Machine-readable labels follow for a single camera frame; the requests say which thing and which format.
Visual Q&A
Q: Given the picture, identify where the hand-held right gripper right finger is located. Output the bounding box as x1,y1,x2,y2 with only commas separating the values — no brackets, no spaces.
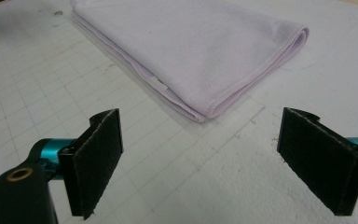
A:
276,106,358,217

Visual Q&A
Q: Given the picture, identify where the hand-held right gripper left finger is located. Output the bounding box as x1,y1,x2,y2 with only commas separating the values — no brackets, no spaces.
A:
30,107,125,221

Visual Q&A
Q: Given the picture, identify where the lilac printed towel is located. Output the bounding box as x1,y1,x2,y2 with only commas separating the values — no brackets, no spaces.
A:
69,0,310,123

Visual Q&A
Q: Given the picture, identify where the white foam mat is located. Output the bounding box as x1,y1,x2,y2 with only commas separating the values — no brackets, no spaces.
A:
0,0,358,224

